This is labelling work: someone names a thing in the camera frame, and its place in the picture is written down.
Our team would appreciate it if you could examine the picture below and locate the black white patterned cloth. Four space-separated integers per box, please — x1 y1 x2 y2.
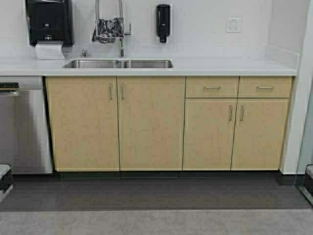
92 17 124 44

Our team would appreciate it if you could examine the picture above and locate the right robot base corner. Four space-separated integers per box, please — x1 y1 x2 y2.
304 164 313 204

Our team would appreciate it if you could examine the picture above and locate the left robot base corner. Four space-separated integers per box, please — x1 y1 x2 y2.
0 164 14 202

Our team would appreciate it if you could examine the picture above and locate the right wooden sink cabinet door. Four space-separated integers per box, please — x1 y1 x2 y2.
117 76 185 171

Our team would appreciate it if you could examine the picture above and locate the wooden sink cabinet door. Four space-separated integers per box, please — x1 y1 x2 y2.
45 76 120 172
117 76 185 171

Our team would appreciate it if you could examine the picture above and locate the left wooden drawer front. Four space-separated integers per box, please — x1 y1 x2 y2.
186 76 239 98

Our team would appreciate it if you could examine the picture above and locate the wooden drawer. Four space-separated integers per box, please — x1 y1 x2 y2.
186 76 239 98
238 76 292 98

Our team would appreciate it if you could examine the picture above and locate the left lower wooden cabinet door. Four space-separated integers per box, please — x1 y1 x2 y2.
183 98 237 171

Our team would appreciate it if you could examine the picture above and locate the left wooden sink cabinet door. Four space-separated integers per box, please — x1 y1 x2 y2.
45 76 120 172

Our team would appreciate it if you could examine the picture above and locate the right wooden drawer front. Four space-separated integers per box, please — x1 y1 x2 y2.
238 76 292 98

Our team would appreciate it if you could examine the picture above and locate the small chrome sink button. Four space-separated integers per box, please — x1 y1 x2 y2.
82 50 87 58

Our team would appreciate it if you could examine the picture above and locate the stainless double basin sink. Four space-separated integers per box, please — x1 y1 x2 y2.
64 59 174 69

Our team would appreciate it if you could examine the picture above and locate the right lower wooden cabinet door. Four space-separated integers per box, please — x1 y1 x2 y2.
231 98 289 171

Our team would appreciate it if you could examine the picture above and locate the chrome spring kitchen faucet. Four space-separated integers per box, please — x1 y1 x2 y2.
92 0 132 58

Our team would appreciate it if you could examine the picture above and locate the white paper towel sheet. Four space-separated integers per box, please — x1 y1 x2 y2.
35 41 65 60

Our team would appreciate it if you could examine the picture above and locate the stainless steel dishwasher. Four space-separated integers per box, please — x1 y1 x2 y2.
0 76 53 174

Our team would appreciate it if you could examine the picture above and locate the black paper towel dispenser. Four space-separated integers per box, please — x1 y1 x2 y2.
25 0 74 47

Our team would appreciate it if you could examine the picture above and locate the black wall soap dispenser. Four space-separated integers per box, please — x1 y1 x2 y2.
156 4 170 43

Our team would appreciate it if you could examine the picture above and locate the white wall outlet plate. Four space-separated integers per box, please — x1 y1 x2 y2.
226 17 242 33

